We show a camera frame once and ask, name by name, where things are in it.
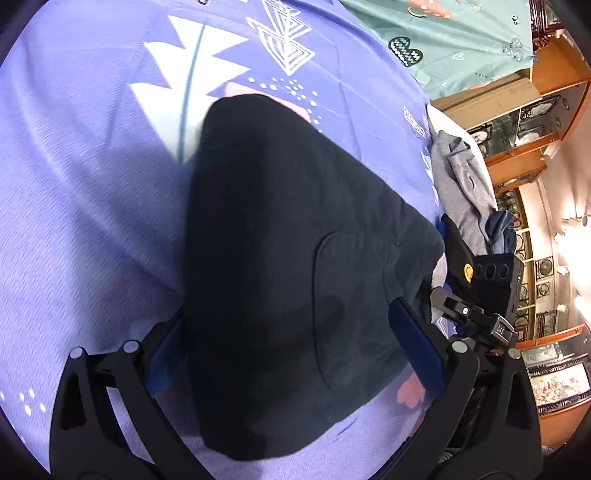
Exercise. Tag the dark blue garment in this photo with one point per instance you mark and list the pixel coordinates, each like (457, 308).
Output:
(503, 230)

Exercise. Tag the green printed bed sheet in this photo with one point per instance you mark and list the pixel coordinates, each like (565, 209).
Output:
(452, 41)

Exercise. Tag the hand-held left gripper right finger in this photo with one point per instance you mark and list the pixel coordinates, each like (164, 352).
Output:
(415, 344)

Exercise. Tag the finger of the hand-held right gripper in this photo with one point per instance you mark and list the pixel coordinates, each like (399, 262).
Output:
(455, 303)

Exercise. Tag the grey garment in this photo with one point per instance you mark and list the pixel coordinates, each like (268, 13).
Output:
(461, 175)

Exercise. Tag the wall shelf of plates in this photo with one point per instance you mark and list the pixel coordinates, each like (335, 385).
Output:
(535, 258)

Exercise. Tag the purple printed bed sheet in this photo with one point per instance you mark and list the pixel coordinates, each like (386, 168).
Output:
(83, 207)

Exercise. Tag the dark navy pants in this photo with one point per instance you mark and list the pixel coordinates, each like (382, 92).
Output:
(286, 258)

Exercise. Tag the wooden glass display cabinet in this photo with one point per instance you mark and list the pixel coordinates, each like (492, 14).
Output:
(558, 369)
(545, 106)

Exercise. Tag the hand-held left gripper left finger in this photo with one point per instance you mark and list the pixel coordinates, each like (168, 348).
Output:
(158, 364)

